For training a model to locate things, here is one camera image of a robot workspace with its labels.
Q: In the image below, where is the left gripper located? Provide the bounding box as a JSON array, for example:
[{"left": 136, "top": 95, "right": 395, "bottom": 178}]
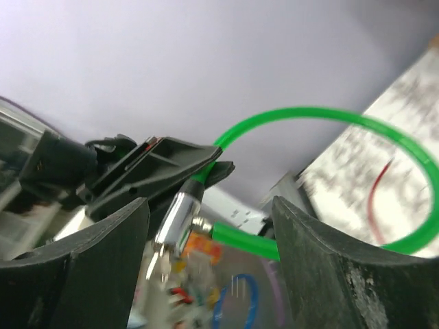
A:
[{"left": 77, "top": 134, "right": 222, "bottom": 222}]

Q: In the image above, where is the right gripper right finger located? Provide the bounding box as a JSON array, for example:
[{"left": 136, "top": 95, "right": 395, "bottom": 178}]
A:
[{"left": 272, "top": 197, "right": 438, "bottom": 329}]

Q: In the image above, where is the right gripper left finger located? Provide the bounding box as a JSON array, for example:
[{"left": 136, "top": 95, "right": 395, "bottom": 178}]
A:
[{"left": 1, "top": 198, "right": 150, "bottom": 328}]

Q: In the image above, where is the green cable lock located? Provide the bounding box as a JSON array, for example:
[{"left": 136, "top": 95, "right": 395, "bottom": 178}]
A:
[{"left": 154, "top": 106, "right": 438, "bottom": 260}]

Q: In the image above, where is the red cable lock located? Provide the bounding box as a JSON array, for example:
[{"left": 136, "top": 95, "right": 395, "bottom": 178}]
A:
[{"left": 366, "top": 157, "right": 395, "bottom": 245}]

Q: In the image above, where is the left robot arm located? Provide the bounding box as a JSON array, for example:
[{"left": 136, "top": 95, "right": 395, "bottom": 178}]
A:
[{"left": 1, "top": 99, "right": 235, "bottom": 260}]

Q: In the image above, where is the orange drink bottle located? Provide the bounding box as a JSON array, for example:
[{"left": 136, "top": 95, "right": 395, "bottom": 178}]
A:
[{"left": 171, "top": 232, "right": 223, "bottom": 273}]

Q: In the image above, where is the red handled tool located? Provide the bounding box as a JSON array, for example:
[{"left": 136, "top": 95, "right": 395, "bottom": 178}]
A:
[{"left": 167, "top": 287, "right": 194, "bottom": 305}]

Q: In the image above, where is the blue cable lock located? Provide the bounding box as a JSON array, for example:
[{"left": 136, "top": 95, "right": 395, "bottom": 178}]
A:
[{"left": 212, "top": 273, "right": 259, "bottom": 329}]

